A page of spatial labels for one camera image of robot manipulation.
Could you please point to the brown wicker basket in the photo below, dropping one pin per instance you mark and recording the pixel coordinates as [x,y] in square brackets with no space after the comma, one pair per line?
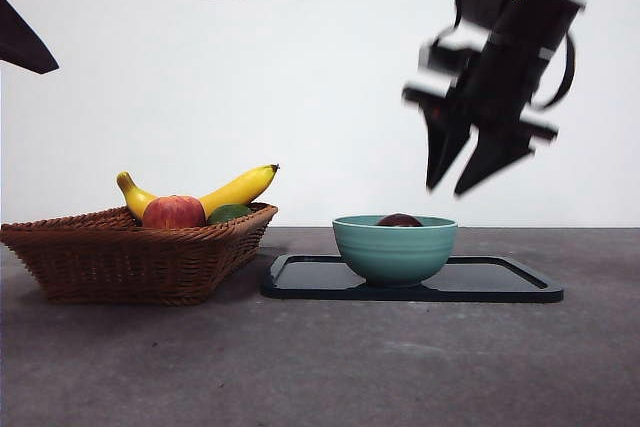
[125,267]

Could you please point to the green avocado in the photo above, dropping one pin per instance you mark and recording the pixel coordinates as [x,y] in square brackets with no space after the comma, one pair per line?
[227,214]

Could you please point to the yellow banana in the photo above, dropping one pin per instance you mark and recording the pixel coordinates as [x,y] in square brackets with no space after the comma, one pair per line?
[240,187]

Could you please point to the red orange peach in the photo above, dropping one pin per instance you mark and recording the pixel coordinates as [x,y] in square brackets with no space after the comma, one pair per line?
[175,212]

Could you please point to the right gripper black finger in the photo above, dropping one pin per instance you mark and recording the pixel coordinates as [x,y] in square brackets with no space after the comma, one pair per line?
[442,147]
[492,159]

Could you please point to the right wrist grey camera box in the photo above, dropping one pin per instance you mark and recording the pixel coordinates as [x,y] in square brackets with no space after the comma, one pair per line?
[440,59]

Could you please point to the dark purple plum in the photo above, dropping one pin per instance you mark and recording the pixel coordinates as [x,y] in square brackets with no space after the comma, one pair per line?
[400,221]

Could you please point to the teal ribbed bowl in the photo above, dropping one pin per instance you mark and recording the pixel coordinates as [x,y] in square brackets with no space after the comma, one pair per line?
[395,257]

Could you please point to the dark rectangular tray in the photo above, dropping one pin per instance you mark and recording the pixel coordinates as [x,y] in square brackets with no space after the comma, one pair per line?
[475,287]

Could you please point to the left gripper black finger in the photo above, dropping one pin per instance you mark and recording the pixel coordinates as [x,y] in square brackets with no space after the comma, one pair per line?
[20,42]

